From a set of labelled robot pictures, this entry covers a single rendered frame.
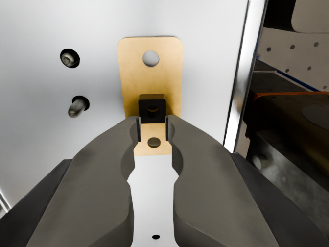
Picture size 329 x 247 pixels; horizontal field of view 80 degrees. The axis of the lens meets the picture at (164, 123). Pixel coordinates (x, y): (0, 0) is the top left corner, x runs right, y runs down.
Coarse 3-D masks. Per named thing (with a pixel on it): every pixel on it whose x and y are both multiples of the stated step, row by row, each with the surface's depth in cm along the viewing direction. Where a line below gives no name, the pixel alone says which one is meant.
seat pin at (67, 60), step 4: (68, 52) 12; (72, 52) 12; (76, 52) 12; (64, 56) 12; (68, 56) 12; (72, 56) 12; (76, 56) 12; (64, 60) 12; (68, 60) 12; (72, 60) 12; (76, 60) 12; (64, 64) 12; (68, 64) 12; (72, 64) 12
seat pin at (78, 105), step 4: (80, 96) 14; (76, 100) 13; (80, 100) 13; (84, 100) 13; (88, 100) 14; (72, 104) 13; (76, 104) 13; (80, 104) 13; (84, 104) 13; (72, 108) 12; (76, 108) 12; (80, 108) 13; (84, 108) 13; (68, 112) 12; (72, 112) 12; (76, 112) 12; (80, 112) 13; (72, 116) 12; (76, 116) 12
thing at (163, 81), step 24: (120, 48) 11; (144, 48) 11; (168, 48) 11; (120, 72) 12; (144, 72) 12; (168, 72) 12; (144, 96) 12; (168, 96) 13; (144, 120) 13; (144, 144) 15; (168, 144) 15
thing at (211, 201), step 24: (168, 120) 11; (192, 144) 9; (216, 144) 9; (192, 168) 8; (216, 168) 8; (192, 192) 7; (216, 192) 7; (240, 192) 7; (192, 216) 6; (216, 216) 6; (240, 216) 6; (192, 240) 6; (216, 240) 5; (240, 240) 5; (264, 240) 5
